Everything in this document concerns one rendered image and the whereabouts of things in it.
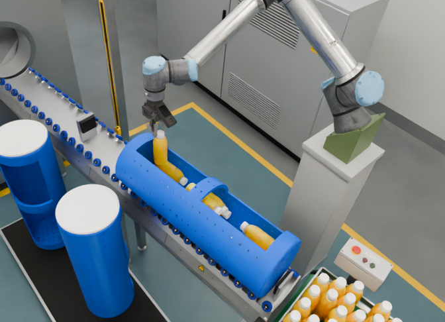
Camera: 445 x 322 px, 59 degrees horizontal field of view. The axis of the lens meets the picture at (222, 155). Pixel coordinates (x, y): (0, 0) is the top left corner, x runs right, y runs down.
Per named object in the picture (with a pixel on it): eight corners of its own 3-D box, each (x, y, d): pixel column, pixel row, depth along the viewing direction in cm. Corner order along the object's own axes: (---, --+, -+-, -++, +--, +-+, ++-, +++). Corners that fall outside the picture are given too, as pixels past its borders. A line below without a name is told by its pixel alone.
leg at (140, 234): (142, 242, 284) (136, 187, 240) (148, 247, 282) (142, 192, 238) (136, 247, 281) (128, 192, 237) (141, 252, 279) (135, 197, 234)
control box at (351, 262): (344, 248, 178) (351, 236, 171) (384, 276, 170) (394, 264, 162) (332, 262, 172) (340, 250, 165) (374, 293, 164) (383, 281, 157)
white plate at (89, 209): (97, 242, 165) (98, 243, 166) (130, 195, 184) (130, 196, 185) (42, 220, 170) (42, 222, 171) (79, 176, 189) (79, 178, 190)
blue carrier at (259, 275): (158, 164, 212) (159, 122, 194) (291, 266, 176) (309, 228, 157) (115, 191, 195) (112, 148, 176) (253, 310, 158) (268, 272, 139)
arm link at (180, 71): (193, 60, 168) (164, 62, 165) (198, 55, 157) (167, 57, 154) (195, 83, 169) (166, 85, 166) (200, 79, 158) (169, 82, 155)
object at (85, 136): (95, 132, 227) (91, 111, 216) (99, 136, 226) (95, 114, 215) (80, 140, 222) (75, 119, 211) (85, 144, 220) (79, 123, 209)
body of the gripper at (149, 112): (155, 108, 178) (153, 87, 170) (167, 118, 175) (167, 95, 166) (142, 116, 174) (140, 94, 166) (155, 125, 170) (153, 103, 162)
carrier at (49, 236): (31, 221, 272) (34, 256, 254) (-11, 126, 210) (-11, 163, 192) (74, 210, 281) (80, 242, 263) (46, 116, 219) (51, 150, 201)
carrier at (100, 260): (119, 326, 228) (142, 283, 247) (98, 244, 166) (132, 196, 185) (76, 307, 233) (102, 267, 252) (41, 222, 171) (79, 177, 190)
